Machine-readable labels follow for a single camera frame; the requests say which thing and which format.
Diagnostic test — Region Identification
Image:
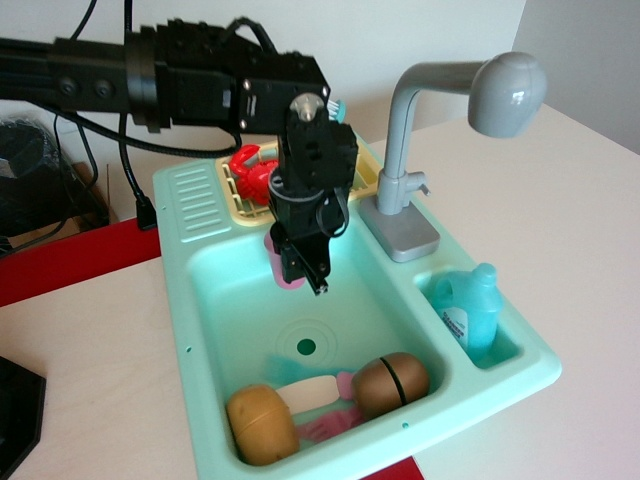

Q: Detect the cream toy knife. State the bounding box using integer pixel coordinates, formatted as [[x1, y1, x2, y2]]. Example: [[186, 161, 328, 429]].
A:
[[276, 375, 340, 415]]

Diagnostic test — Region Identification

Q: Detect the black bag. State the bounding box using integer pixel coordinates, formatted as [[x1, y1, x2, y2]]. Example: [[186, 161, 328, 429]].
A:
[[1, 117, 109, 238]]

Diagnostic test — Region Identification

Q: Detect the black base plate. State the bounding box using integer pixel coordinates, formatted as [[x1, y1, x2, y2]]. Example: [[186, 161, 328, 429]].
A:
[[1, 357, 46, 479]]

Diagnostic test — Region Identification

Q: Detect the red toy crab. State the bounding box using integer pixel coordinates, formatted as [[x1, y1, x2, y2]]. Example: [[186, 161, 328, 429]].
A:
[[228, 144, 278, 206]]

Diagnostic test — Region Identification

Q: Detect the mint green toy sink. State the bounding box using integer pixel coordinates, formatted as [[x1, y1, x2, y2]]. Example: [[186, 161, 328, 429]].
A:
[[153, 159, 562, 479]]

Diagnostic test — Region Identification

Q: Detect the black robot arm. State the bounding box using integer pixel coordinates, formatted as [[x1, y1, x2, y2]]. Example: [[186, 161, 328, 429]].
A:
[[1, 18, 358, 294]]

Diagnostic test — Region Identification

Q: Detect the grey toy faucet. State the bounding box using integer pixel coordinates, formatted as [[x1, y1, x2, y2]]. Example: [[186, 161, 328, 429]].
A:
[[358, 51, 549, 264]]

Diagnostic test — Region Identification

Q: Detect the pink plastic cup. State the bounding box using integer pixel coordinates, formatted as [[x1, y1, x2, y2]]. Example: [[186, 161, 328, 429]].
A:
[[263, 232, 306, 290]]

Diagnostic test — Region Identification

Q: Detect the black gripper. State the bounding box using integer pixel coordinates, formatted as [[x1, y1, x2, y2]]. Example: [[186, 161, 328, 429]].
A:
[[269, 172, 348, 296]]

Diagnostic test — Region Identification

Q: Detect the teal toy fork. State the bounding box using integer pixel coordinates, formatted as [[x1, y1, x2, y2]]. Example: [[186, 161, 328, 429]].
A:
[[262, 355, 340, 385]]

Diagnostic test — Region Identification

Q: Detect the light brown toy potato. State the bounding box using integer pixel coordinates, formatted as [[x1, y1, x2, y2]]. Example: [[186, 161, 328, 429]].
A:
[[226, 384, 300, 466]]

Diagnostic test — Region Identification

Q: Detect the pink toy fork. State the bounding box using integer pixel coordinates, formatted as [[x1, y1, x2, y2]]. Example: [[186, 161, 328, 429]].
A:
[[296, 371, 364, 443]]

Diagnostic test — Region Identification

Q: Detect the dark brown toy potato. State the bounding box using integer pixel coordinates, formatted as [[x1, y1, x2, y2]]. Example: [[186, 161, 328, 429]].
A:
[[351, 352, 431, 420]]

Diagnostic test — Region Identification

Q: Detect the blue toy detergent bottle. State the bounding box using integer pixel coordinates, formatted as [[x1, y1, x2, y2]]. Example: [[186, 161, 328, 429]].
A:
[[430, 263, 504, 361]]

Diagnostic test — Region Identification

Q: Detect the teal dish brush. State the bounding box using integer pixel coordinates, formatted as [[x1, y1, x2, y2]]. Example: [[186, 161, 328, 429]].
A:
[[327, 100, 346, 123]]

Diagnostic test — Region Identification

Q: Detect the black power cord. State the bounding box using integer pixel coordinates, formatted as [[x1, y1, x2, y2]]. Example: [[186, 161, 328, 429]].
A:
[[49, 0, 101, 191]]

